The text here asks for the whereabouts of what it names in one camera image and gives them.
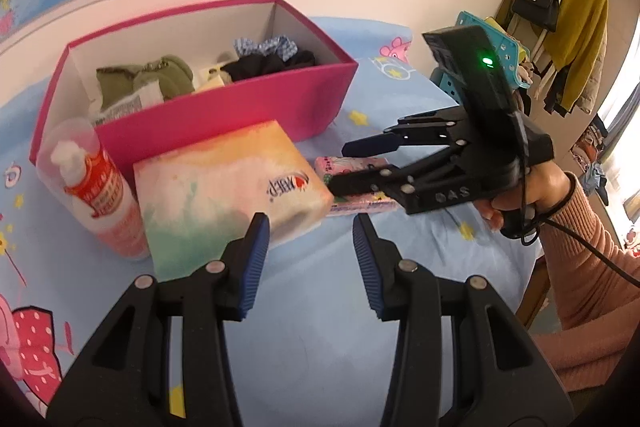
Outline black scrunchie with pearls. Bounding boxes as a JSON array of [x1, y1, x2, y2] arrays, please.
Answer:
[[220, 51, 318, 82]]

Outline colourful clothes pile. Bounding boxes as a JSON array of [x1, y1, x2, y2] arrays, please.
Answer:
[[570, 117, 612, 208]]

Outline pink cardboard box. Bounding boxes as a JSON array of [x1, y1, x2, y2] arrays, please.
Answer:
[[29, 0, 360, 188]]

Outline teal plastic basket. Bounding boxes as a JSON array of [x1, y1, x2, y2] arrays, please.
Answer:
[[430, 67, 471, 104], [455, 11, 531, 88]]

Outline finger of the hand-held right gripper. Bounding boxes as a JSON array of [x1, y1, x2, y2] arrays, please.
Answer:
[[330, 141, 472, 198], [341, 107, 472, 158]]

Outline olive green scrunchie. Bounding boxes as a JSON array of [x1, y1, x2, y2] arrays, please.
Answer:
[[96, 54, 196, 108]]

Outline clear plastic packet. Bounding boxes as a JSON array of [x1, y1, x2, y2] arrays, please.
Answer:
[[87, 84, 166, 125]]

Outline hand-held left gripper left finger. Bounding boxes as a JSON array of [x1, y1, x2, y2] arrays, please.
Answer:
[[46, 213, 271, 427]]

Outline blue gingham scrunchie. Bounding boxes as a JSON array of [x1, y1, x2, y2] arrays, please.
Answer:
[[233, 35, 298, 62]]

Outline black cable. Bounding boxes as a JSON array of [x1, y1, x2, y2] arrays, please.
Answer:
[[500, 147, 640, 289]]

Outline person's right hand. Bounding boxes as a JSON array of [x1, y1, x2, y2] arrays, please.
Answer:
[[472, 159, 573, 235]]

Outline pastel soft tissue pack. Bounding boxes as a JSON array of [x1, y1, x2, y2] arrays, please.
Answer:
[[132, 120, 335, 282]]

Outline person's right forearm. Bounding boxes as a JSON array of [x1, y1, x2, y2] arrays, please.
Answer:
[[520, 177, 640, 393]]

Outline black handbag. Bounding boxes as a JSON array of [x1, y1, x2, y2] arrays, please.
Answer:
[[511, 0, 560, 32]]

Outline pink lotion bottle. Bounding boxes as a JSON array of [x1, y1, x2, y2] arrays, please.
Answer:
[[36, 118, 151, 262]]

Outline pink floral pocket tissue pack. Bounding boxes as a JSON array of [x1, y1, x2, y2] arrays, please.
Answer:
[[314, 156, 401, 218]]

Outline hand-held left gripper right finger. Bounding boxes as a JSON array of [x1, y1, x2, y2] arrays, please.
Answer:
[[352, 213, 575, 427]]

